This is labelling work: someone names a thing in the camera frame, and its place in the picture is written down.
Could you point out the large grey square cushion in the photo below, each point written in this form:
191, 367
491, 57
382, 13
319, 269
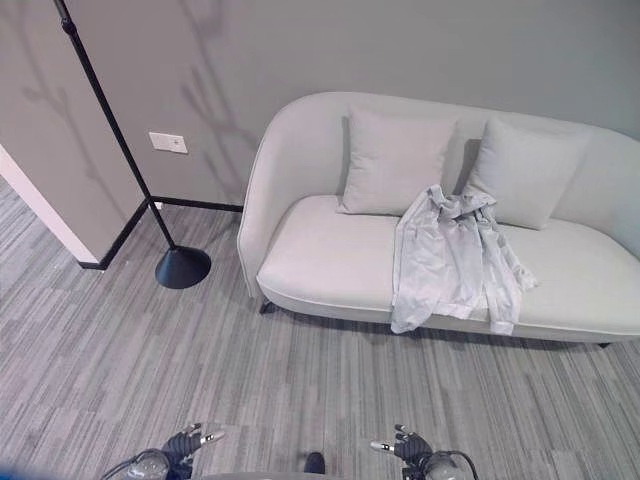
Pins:
395, 160

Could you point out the small grey square cushion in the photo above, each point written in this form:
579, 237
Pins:
525, 170

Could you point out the black clothes rack stand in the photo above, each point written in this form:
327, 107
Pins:
125, 145

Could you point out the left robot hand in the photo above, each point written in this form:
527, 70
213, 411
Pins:
180, 444

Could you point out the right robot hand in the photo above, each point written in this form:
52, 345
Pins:
407, 447

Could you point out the white wall switch plate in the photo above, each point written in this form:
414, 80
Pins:
168, 142

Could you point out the light grey sofa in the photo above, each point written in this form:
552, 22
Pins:
350, 240

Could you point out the black skirting board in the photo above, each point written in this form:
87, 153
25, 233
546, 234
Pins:
150, 210

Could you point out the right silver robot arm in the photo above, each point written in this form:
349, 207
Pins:
445, 466

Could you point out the light grey jacket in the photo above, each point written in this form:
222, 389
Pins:
445, 260

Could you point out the dark robot foot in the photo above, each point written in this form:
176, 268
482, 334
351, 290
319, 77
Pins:
314, 461

